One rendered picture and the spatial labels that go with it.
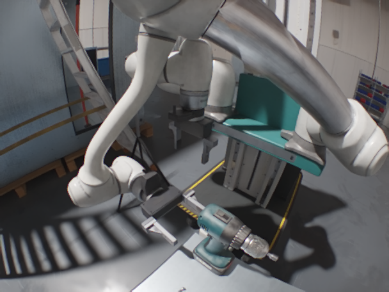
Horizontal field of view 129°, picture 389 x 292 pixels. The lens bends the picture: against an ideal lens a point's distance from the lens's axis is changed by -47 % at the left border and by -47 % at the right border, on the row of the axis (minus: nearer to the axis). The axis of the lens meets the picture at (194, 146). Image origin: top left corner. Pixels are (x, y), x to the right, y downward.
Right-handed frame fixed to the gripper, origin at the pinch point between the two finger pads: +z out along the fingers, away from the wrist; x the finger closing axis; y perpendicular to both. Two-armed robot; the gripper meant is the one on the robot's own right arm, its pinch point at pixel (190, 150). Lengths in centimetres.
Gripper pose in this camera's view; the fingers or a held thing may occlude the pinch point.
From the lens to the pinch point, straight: 63.3
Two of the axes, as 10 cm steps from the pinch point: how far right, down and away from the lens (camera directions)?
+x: -7.7, -3.8, 5.2
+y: 6.4, -3.7, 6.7
